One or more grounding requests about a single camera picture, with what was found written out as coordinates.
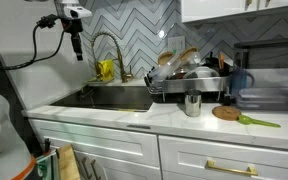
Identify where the green plastic spoon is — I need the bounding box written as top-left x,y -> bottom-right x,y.
236,114 -> 282,129

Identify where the green metal stand frame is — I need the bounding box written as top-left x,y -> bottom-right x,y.
35,149 -> 60,180

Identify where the black utensil holder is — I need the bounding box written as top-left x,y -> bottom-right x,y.
217,62 -> 234,78

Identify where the dark cabinet door handle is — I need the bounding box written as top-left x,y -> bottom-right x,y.
80,156 -> 92,180
90,159 -> 103,180

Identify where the smaller clear lunch box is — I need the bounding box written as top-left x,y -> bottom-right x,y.
175,49 -> 202,76

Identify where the white drawer front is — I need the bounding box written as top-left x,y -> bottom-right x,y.
28,118 -> 161,168
157,134 -> 288,180

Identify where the white wall outlet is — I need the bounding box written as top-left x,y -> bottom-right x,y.
167,35 -> 186,54

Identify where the white cabinet door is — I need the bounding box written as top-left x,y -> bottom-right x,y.
72,149 -> 163,180

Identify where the gold drawer handle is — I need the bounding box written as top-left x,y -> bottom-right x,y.
206,159 -> 259,177

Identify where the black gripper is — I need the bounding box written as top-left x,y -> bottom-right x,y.
61,17 -> 85,62

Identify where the blue plastic pitcher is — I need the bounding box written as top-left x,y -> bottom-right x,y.
230,66 -> 256,98

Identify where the small black dispenser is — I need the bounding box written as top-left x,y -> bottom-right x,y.
223,87 -> 237,107

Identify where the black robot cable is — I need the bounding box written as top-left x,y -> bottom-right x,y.
3,13 -> 67,71

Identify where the black cooking pot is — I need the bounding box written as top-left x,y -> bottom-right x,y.
202,56 -> 220,73

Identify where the clear plastic storage bin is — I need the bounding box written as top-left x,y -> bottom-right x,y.
236,87 -> 288,112

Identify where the round bamboo lid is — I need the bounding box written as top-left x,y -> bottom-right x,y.
157,50 -> 176,66
179,46 -> 199,61

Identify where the steel dish rack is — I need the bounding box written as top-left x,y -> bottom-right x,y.
143,74 -> 232,104

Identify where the stainless steel cup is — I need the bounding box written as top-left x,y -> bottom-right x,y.
184,89 -> 203,118

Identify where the wooden cutting board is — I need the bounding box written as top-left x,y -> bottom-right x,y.
56,143 -> 82,180

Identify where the yellow cloth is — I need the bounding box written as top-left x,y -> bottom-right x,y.
94,59 -> 115,82

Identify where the round cork coaster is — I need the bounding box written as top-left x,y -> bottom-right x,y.
211,105 -> 242,122

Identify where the black clamp knob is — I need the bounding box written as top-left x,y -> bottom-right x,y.
43,138 -> 52,155

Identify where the wooden spatula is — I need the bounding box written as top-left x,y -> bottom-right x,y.
218,51 -> 226,70

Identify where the gold spring kitchen faucet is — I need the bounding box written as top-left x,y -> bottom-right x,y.
90,31 -> 134,84

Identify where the white wall cabinet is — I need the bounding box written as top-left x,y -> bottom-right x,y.
180,0 -> 288,24

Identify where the clear glass bowl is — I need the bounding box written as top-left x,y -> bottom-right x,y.
183,65 -> 221,80

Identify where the dark steel sink basin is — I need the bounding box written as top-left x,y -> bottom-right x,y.
50,84 -> 154,113

